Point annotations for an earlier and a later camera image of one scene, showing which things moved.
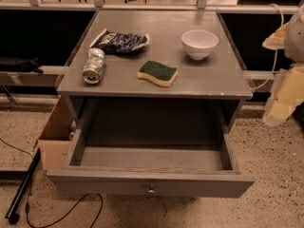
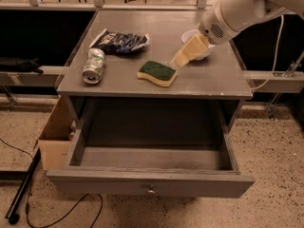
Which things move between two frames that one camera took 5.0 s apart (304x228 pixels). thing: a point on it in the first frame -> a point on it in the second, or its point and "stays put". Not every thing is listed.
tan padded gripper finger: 286,94 -> 214,28
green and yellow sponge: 158,73 stays put
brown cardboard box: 54,141 stays put
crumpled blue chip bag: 112,43 stays put
